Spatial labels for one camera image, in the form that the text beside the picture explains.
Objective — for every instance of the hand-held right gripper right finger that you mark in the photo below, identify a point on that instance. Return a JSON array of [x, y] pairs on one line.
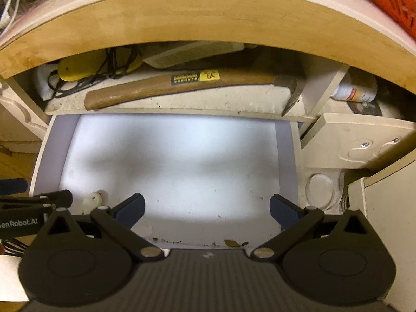
[[283, 211]]

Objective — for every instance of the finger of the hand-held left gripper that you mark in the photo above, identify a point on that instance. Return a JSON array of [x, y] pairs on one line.
[[48, 199], [13, 186]]

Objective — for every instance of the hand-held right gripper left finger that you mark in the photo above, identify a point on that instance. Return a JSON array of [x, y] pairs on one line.
[[131, 208]]

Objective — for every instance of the white drawer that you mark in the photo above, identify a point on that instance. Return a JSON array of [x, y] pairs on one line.
[[175, 162]]

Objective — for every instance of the small white plastic piece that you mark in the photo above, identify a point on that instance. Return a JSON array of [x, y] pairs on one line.
[[92, 199]]

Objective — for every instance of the round clear plastic lid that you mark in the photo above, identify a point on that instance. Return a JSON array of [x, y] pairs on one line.
[[320, 190]]

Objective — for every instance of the white paper sheet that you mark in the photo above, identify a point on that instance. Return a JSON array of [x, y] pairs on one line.
[[11, 278]]

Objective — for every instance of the dry leaf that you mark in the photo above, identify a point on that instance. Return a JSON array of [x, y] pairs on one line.
[[234, 243]]

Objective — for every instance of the white cabinet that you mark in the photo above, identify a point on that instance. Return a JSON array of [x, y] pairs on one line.
[[390, 208]]

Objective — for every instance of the white cloth bundle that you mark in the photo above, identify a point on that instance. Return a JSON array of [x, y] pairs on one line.
[[44, 83]]

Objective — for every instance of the yellow plastic device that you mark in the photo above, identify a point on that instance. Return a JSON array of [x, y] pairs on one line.
[[78, 68]]

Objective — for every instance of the white bottle with red label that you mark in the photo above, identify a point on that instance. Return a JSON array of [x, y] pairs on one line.
[[356, 91]]

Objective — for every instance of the flat white box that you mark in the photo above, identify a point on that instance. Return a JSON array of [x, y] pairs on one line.
[[191, 53]]

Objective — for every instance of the orange perforated plastic piece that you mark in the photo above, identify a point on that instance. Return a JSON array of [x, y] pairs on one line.
[[386, 0]]

